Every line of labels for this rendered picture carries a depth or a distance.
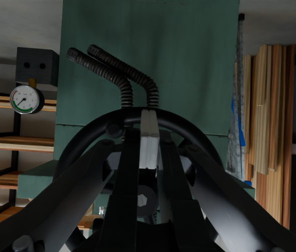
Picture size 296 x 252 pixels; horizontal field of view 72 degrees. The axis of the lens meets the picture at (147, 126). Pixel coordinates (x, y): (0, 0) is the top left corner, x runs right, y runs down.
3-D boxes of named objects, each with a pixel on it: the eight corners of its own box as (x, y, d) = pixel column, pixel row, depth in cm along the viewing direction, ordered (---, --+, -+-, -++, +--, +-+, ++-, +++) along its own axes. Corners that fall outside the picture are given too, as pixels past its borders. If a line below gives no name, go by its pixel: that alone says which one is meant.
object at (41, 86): (52, 49, 46) (49, 84, 46) (70, 64, 58) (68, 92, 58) (14, 45, 45) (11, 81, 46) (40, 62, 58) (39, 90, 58)
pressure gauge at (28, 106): (40, 77, 43) (37, 115, 43) (48, 80, 47) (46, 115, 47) (10, 74, 43) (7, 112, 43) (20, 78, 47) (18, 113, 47)
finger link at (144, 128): (146, 169, 16) (137, 168, 16) (146, 134, 23) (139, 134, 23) (150, 135, 15) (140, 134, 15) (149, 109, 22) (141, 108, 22)
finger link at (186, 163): (160, 155, 14) (203, 158, 14) (156, 128, 19) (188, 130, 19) (158, 174, 14) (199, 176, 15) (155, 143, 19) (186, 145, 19)
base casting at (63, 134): (231, 136, 52) (228, 171, 52) (183, 128, 109) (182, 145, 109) (52, 123, 50) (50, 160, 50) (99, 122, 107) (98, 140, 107)
